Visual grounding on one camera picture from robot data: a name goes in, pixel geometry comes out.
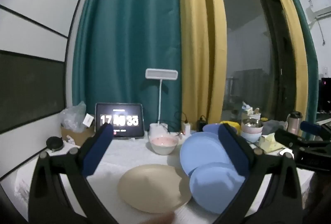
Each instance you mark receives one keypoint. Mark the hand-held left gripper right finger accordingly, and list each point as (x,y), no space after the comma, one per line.
(232,149)

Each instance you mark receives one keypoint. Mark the blue plate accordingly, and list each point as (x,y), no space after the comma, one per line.
(201,151)

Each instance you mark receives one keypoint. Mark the black computer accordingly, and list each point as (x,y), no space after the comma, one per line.
(325,94)

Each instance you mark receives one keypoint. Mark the blue snack bag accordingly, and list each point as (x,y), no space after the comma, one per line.
(247,106)

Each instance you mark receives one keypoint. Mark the person's left hand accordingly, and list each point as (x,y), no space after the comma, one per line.
(157,219)

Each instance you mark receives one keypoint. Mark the tablet showing clock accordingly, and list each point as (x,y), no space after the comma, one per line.
(119,110)

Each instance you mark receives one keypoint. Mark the wide yellow curtain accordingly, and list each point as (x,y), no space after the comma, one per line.
(196,45)

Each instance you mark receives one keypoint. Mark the white plastic basket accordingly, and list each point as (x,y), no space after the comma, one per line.
(254,115)

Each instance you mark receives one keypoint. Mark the yellow wipes pack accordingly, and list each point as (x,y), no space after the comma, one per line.
(232,124)

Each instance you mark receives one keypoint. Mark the black power adapter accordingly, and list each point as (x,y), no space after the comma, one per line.
(202,124)

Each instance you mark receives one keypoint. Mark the narrow yellow curtain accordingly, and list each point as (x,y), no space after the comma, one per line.
(297,53)

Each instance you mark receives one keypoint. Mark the white charger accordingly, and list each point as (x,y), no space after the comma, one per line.
(187,128)

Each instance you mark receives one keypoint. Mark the white desk lamp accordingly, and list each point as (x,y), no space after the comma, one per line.
(161,74)

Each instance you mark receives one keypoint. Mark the grey cloth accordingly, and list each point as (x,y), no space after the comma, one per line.
(274,125)

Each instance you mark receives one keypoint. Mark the pink steel-lined bowl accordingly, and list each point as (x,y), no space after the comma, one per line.
(252,129)

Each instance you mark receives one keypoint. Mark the glass sliding door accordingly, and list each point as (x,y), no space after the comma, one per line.
(245,45)

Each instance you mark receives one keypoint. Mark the clear plastic bag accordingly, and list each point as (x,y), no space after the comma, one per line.
(72,116)

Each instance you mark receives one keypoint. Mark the white air conditioner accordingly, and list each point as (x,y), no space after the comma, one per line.
(322,10)

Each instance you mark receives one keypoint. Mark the narrow teal curtain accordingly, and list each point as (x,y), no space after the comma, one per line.
(311,58)

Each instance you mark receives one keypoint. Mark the small white box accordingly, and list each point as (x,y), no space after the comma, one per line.
(88,120)

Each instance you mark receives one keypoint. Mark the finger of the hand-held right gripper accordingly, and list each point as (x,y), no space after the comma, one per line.
(311,127)
(287,137)

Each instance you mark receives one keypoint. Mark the light blue steel-lined bowl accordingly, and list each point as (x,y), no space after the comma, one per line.
(250,137)

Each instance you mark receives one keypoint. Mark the yellow tissue pack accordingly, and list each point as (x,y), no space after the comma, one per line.
(269,142)

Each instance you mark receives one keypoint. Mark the black round device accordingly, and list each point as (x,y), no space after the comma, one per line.
(54,143)

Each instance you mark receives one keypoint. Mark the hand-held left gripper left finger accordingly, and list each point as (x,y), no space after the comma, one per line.
(99,146)

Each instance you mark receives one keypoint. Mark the wide teal curtain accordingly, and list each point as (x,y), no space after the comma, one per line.
(124,32)

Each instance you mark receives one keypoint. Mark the beige plate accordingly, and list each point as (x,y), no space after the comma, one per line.
(152,187)

